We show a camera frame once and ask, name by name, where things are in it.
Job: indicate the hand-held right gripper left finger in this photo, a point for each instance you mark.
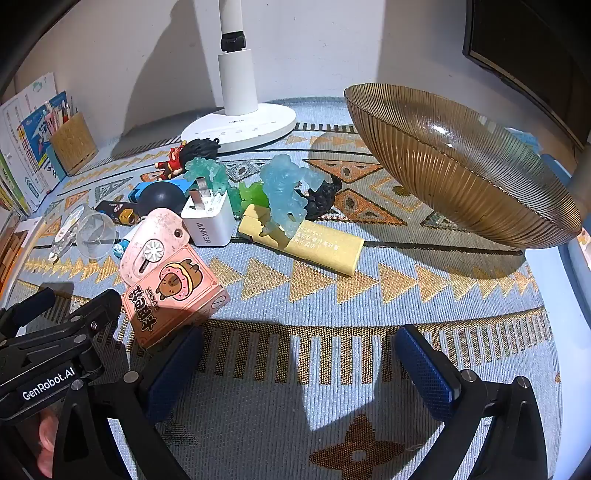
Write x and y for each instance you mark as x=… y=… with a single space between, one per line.
x=178 y=374

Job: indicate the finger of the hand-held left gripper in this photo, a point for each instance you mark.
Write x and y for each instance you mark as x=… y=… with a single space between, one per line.
x=99 y=311
x=32 y=304

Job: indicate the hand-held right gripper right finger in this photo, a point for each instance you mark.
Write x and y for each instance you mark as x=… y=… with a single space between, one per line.
x=425 y=369

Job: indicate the small white blue tube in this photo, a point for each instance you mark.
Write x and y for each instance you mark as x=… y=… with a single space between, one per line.
x=119 y=247

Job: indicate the pink cartoon card box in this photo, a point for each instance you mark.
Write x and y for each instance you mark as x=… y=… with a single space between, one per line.
x=171 y=295

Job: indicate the clear measuring cup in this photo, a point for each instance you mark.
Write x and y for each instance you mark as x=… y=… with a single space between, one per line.
x=94 y=235

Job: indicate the black and blue lighter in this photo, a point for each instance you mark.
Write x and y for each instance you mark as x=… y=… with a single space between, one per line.
x=113 y=210

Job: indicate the dark blue ball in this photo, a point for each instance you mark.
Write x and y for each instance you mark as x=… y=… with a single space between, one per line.
x=161 y=198

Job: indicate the white charger plug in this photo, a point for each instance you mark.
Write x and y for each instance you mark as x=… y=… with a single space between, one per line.
x=207 y=221

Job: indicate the yellow rectangular lighter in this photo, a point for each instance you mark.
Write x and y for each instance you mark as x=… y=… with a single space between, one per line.
x=323 y=249

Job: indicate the red figurine with black hair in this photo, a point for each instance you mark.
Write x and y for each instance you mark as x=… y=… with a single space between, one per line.
x=178 y=159

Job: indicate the green plastic wrapper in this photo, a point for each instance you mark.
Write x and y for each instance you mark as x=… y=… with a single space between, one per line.
x=207 y=170

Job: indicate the amber ribbed glass bowl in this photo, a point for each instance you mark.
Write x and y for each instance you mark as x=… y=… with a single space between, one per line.
x=461 y=175

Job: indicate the light blue translucent figurine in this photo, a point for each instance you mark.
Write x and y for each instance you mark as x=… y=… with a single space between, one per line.
x=286 y=194

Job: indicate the person's left hand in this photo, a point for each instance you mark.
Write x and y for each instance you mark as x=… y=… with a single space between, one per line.
x=47 y=438

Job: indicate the orange box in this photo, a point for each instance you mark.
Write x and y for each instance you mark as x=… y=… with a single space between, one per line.
x=9 y=254

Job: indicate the blue patterned woven mat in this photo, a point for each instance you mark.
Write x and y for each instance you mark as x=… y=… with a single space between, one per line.
x=323 y=300

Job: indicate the row of upright books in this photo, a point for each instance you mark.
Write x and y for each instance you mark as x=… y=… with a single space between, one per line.
x=27 y=138

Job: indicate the bundle of pens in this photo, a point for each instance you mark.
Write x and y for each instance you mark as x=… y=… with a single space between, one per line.
x=62 y=110

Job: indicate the light blue tissue pack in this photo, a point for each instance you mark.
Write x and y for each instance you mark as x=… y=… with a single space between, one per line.
x=526 y=141

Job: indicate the white desk lamp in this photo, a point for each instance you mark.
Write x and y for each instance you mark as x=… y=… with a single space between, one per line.
x=238 y=83

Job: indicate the dark monitor screen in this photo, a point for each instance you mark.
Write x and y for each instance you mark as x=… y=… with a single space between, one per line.
x=531 y=46

